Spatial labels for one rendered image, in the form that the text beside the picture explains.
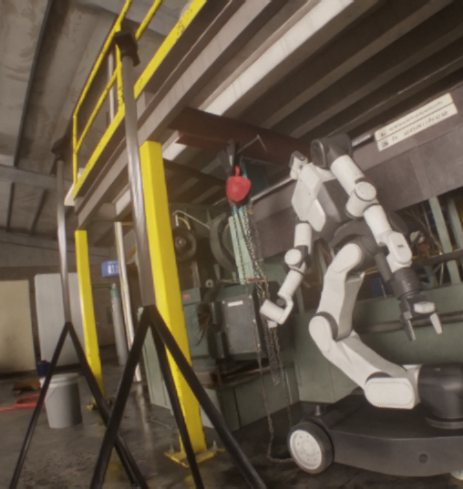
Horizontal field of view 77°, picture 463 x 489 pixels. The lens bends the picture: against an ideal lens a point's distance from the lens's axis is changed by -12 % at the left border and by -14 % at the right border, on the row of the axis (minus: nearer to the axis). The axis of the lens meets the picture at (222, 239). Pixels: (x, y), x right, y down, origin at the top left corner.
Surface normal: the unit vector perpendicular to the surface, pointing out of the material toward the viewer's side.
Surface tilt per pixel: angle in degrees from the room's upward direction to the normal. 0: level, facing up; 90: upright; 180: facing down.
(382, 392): 90
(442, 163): 90
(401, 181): 90
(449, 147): 90
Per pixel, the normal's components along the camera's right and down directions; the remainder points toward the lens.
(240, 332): -0.54, -0.10
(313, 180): -0.67, -0.24
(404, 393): -0.82, 0.01
